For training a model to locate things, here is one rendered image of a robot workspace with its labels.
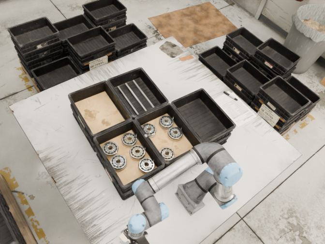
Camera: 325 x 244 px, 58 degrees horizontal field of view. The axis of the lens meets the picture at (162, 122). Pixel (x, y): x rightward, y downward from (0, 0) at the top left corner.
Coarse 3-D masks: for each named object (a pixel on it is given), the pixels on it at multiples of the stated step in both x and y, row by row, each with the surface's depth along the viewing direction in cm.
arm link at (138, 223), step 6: (132, 216) 126; (138, 216) 127; (144, 216) 129; (132, 222) 125; (138, 222) 125; (144, 222) 125; (132, 228) 124; (138, 228) 124; (144, 228) 126; (132, 234) 130; (138, 234) 129
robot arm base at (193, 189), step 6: (192, 180) 183; (186, 186) 181; (192, 186) 179; (198, 186) 177; (186, 192) 178; (192, 192) 177; (198, 192) 177; (204, 192) 178; (192, 198) 177; (198, 198) 179
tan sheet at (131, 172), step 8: (120, 136) 198; (120, 144) 195; (136, 144) 196; (120, 152) 191; (128, 152) 192; (136, 152) 192; (128, 160) 189; (128, 168) 185; (136, 168) 186; (120, 176) 182; (128, 176) 182; (136, 176) 183
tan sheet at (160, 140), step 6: (156, 120) 209; (156, 126) 206; (174, 126) 208; (156, 132) 203; (162, 132) 204; (150, 138) 200; (156, 138) 200; (162, 138) 201; (168, 138) 202; (186, 138) 203; (156, 144) 198; (162, 144) 198; (168, 144) 199; (174, 144) 199; (180, 144) 200; (186, 144) 200; (174, 150) 197; (180, 150) 197; (186, 150) 198; (174, 156) 194
